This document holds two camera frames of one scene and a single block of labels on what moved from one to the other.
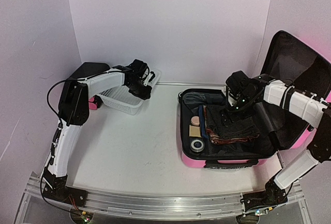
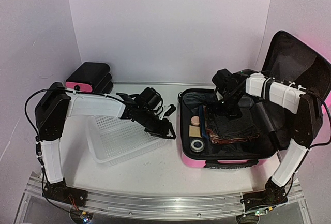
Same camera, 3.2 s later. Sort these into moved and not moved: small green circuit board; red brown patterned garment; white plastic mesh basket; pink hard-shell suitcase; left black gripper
Moved: left black gripper; white plastic mesh basket
Not moved: small green circuit board; pink hard-shell suitcase; red brown patterned garment
